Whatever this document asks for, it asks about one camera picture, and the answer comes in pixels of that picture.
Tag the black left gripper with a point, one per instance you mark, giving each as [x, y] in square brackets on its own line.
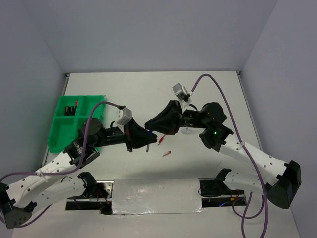
[136, 136]

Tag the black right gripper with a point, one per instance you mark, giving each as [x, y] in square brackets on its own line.
[169, 121]

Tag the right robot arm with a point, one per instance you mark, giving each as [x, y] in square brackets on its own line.
[278, 179]

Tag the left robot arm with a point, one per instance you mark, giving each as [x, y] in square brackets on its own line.
[63, 177]

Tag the clear blue-capped glue bottle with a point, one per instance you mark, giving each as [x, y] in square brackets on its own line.
[185, 130]

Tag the silver tape sheet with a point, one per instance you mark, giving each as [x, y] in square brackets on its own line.
[156, 196]

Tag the green compartment bin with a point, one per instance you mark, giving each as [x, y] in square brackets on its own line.
[64, 129]

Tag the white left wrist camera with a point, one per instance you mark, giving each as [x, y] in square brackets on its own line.
[123, 117]

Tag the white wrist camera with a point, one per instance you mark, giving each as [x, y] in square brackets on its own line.
[123, 117]
[183, 96]

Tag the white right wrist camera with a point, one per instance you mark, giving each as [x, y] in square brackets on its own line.
[183, 96]

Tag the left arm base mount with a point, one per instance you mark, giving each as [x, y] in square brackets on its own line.
[99, 200]

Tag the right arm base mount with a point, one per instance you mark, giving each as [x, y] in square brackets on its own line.
[215, 194]

